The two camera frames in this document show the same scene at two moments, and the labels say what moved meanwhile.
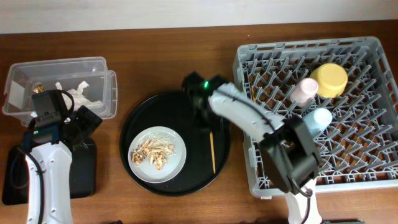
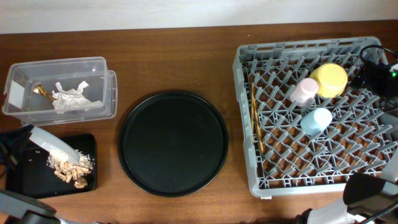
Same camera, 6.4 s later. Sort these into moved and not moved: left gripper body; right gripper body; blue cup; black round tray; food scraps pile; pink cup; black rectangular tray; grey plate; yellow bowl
Moved: food scraps pile; right gripper body; left gripper body; grey plate
Not moved: pink cup; blue cup; black round tray; yellow bowl; black rectangular tray
